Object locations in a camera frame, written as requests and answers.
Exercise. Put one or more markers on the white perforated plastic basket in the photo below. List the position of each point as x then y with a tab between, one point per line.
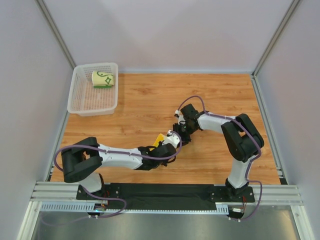
87	100

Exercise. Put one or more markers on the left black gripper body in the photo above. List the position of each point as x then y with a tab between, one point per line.
160	144

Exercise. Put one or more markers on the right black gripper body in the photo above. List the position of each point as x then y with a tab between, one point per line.
180	130

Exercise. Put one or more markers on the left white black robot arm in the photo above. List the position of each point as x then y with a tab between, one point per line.
81	160

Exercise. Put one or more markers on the green patterned towel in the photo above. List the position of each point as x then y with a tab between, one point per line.
102	79

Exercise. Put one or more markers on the white cable duct strip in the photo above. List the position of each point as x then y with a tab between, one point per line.
90	207

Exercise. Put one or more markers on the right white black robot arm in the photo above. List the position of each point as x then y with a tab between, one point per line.
243	140

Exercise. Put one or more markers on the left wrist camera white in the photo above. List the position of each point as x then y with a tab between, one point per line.
173	139

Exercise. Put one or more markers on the white yellow patterned towel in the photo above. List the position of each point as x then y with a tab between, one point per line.
159	139

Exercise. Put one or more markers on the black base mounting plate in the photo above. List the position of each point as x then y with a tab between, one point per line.
174	196

